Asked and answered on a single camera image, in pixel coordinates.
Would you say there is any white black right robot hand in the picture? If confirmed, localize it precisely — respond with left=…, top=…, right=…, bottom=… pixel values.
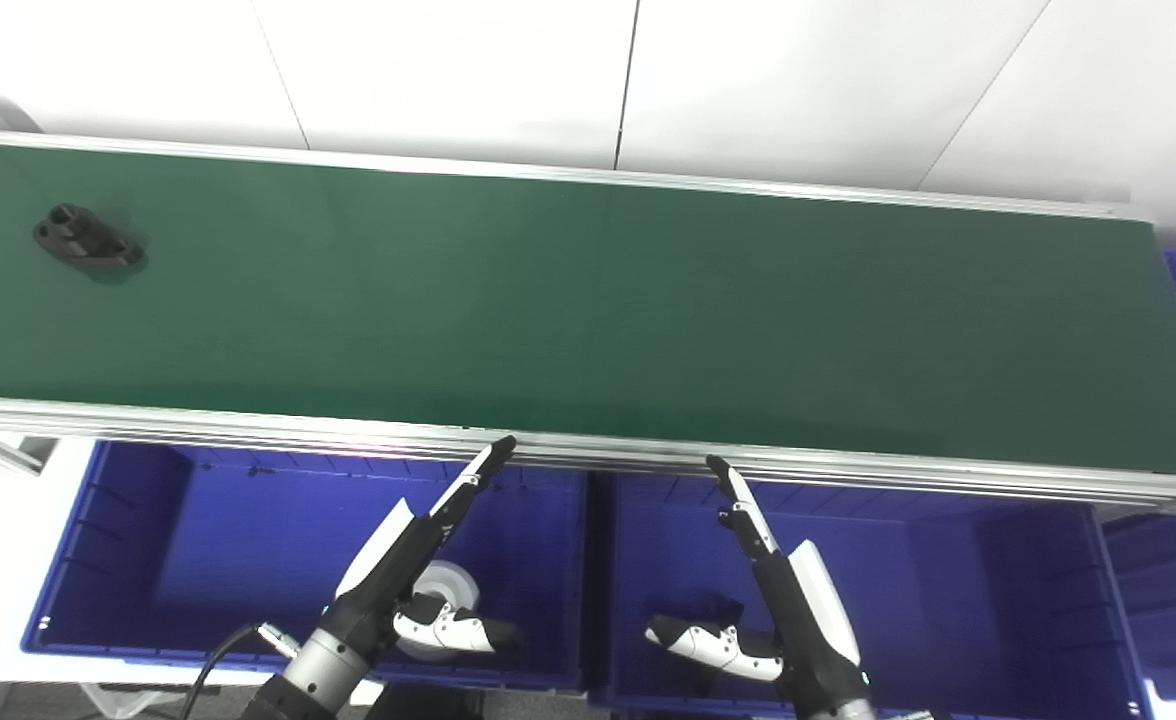
left=645, top=455, right=872, bottom=717

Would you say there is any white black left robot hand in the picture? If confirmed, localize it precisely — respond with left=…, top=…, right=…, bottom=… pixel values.
left=323, top=435, right=522, bottom=658

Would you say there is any black flanged machine part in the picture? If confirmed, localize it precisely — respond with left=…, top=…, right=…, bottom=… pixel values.
left=32, top=203, right=147, bottom=273

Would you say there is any white round part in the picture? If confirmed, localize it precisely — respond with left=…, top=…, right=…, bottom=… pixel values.
left=398, top=560, right=485, bottom=661

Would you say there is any green conveyor belt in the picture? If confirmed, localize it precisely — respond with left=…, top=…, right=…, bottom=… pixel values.
left=0, top=140, right=1176, bottom=479
left=0, top=128, right=1176, bottom=517

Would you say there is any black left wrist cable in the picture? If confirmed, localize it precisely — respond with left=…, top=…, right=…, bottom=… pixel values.
left=181, top=620, right=301, bottom=720

